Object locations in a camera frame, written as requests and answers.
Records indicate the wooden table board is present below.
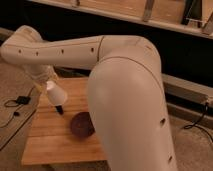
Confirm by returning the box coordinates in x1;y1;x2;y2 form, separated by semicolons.
22;77;106;165

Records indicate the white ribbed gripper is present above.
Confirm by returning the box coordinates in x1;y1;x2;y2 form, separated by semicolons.
25;65;58;88

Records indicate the black power adapter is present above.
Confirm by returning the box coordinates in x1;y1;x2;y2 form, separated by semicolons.
16;96;31;105

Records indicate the black cable right floor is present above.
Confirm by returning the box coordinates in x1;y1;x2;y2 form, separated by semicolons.
183;101;213;141

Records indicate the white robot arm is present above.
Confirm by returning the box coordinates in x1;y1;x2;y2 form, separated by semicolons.
0;25;178;171

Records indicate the dark purple bowl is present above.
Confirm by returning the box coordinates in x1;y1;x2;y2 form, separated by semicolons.
70;112;95;138

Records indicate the black eraser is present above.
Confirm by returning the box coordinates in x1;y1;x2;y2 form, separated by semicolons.
55;105;64;115

